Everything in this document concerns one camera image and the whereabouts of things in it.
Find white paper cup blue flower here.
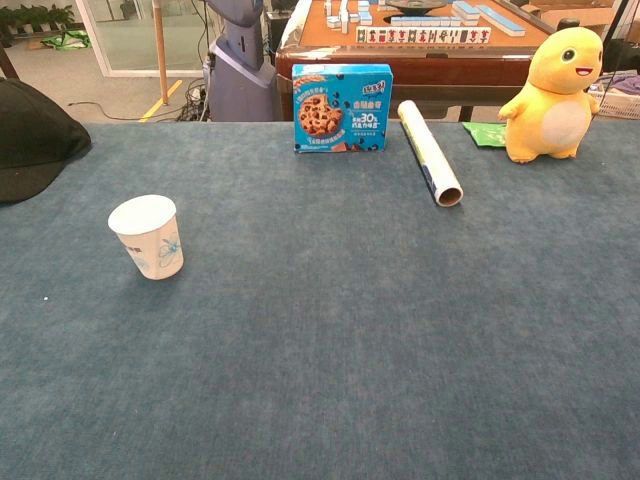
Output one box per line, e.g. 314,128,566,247
107,194,185,281

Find blue-grey mobile robot base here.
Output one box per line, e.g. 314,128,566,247
204,0,278,123

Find blue felt table mat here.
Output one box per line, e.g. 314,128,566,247
0,119,640,480

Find blue cookie box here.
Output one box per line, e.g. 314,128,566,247
291,63,395,155

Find green packet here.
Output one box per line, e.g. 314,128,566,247
461,121,509,149

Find wooden mahjong table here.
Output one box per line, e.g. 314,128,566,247
274,0,556,123

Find face-up mahjong tile row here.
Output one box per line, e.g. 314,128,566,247
355,25,493,45

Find wooden pole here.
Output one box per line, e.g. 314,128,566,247
151,0,170,106

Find yellow plush toy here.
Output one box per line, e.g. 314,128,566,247
497,26,605,165

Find black baseball cap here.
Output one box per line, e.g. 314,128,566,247
0,77,93,205

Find green bag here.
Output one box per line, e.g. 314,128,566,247
40,29,93,51

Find white plastic basket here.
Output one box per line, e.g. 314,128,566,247
587,82,640,120

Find purple cloth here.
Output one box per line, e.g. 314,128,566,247
607,72,640,96

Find potted green plants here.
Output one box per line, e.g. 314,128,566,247
0,3,76,36

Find tangled black cable bundle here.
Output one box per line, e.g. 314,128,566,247
177,79,210,123

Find blue-backed mahjong tile wall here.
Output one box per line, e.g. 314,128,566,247
389,14,464,28
478,3,527,38

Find long black floor cable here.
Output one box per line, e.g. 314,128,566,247
67,99,151,124

